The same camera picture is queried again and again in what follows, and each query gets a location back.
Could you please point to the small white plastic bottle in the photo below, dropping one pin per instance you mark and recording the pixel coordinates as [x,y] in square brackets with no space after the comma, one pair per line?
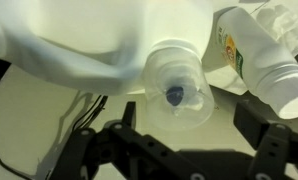
[272,73]

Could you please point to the clear plastic cap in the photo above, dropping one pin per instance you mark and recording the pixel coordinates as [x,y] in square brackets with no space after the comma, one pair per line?
[179,83]

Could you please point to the large white detergent jug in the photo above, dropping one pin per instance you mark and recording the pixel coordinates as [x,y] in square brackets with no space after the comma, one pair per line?
[82,43]

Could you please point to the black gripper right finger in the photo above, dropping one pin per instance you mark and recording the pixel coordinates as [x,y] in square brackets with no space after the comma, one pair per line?
[272,146]

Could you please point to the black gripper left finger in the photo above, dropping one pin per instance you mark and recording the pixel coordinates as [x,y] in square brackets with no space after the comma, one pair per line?
[122,153]

